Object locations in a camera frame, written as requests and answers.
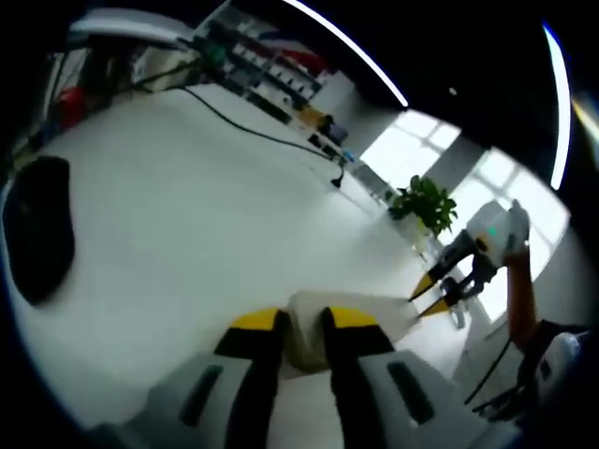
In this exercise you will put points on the green potted plant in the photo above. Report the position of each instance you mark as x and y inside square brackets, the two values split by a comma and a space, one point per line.
[430, 201]

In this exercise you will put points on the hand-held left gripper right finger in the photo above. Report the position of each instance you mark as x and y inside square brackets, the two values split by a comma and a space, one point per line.
[355, 374]

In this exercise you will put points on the person's right hand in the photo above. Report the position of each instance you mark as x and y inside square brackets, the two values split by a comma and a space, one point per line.
[518, 234]

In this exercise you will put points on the white plant pot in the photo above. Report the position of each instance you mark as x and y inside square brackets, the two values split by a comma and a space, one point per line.
[423, 238]

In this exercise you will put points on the storage shelves with white bins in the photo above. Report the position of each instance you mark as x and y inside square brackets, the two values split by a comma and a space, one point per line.
[262, 61]

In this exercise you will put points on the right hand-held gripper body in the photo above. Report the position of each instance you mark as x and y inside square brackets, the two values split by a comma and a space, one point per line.
[491, 234]

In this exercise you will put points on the white ceiling light strip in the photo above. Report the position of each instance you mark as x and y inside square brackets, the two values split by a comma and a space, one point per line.
[355, 51]
[561, 107]

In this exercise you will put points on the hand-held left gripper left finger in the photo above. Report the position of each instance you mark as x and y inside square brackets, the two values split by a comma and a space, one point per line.
[252, 374]

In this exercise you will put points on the white chest-worn device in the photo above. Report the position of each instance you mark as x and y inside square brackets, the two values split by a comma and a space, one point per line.
[561, 360]

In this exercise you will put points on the black computer mouse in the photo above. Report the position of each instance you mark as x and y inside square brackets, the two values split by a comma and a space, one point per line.
[39, 234]

